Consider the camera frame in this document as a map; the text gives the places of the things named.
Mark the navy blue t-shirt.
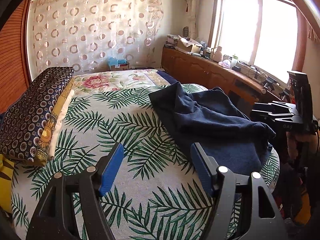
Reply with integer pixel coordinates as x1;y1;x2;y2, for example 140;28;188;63
149;82;276;175

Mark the person's right hand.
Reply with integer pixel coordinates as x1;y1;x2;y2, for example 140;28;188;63
286;132;318;160

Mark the yellow plush toy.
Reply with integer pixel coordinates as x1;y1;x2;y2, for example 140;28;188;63
0;154;14;213

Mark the pink bottle on sideboard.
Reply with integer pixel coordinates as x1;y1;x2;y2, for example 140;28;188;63
213;46;223;62

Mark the dark circle-patterned pillow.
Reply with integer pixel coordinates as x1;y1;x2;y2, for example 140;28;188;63
0;66;75;163

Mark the long wooden sideboard cabinet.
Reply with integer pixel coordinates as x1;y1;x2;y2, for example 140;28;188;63
161;47;279;115

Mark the floral and palm-leaf bedspread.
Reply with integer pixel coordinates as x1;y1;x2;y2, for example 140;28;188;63
11;68;281;240

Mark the open cardboard box on sideboard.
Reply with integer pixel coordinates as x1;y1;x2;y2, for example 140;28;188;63
177;37;202;54

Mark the navy blue blanket under bedspread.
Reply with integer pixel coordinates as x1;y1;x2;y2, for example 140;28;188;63
157;70;177;85

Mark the wooden wardrobe with slats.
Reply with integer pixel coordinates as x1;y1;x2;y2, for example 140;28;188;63
0;0;31;113

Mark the cardboard box with blue tissue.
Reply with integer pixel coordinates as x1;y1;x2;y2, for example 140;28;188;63
107;57;130;71

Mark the circle-patterned sheer curtain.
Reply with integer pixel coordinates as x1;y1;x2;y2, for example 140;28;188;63
31;0;164;74

